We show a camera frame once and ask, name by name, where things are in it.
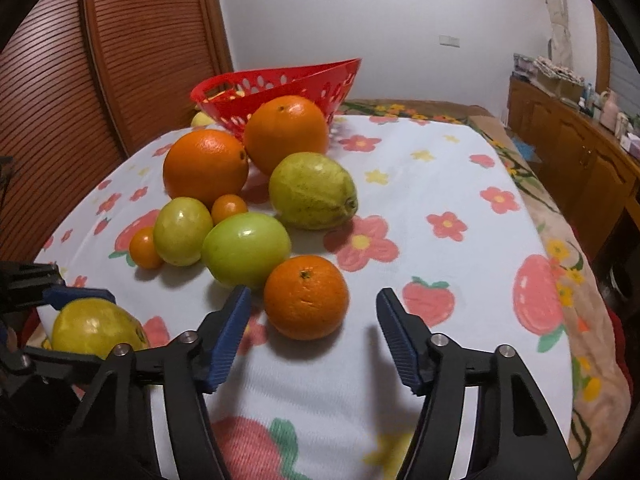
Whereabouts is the large orange front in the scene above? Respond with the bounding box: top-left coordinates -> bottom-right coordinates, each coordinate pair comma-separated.
163,129 -> 248,207

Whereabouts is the large orange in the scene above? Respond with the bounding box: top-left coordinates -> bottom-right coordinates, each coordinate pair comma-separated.
163,129 -> 248,207
243,96 -> 330,176

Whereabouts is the yellow guava near gripper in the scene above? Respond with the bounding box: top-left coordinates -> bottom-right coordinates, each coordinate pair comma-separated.
50,298 -> 149,359

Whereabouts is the floral brown bed blanket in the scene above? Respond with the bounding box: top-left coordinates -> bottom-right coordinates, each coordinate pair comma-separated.
338,100 -> 638,479

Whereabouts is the small kumquat left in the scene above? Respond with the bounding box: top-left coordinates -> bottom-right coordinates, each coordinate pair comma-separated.
129,226 -> 164,270

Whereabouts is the small kumquat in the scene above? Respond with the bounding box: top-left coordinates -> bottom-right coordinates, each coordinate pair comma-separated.
129,226 -> 164,270
210,194 -> 248,226

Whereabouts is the green tomato left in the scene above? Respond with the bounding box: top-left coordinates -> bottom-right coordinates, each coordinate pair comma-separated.
153,197 -> 214,266

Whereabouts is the green tomato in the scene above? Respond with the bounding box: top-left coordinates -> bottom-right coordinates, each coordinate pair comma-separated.
201,212 -> 292,292
153,197 -> 214,266

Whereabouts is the small kumquat middle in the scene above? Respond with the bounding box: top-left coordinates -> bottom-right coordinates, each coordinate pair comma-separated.
210,194 -> 248,226

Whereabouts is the green tomato right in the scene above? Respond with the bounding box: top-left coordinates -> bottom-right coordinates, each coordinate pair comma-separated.
201,212 -> 292,292

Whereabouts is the white strawberry print cloth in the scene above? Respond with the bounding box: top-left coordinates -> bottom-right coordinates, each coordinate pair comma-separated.
36,116 -> 573,479

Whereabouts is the brown louvered wardrobe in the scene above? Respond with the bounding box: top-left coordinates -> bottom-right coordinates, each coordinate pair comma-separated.
1,0 -> 232,261

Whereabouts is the medium orange mandarin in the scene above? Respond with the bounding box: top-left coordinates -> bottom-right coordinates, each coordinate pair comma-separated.
262,255 -> 349,341

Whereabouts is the yellow plush toy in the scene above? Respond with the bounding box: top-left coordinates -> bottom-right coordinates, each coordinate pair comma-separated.
191,112 -> 215,128

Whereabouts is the wooden sideboard cabinet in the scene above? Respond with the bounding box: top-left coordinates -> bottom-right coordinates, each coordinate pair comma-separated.
508,77 -> 639,260

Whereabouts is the red plastic perforated basket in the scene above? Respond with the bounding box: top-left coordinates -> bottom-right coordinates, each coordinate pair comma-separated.
190,58 -> 361,139

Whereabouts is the green guava fruit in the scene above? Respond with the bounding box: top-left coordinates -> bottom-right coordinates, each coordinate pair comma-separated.
269,152 -> 359,231

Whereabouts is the pink bottle on cabinet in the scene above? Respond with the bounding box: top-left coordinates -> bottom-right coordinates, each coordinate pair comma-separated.
599,90 -> 620,132

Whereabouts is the window roller blind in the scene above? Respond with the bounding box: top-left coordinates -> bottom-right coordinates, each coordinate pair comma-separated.
608,28 -> 640,117

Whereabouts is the beige curtain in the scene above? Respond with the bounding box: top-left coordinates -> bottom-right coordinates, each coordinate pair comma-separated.
544,0 -> 574,68

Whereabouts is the white wall switch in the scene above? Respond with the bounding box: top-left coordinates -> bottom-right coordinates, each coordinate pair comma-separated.
438,35 -> 460,48

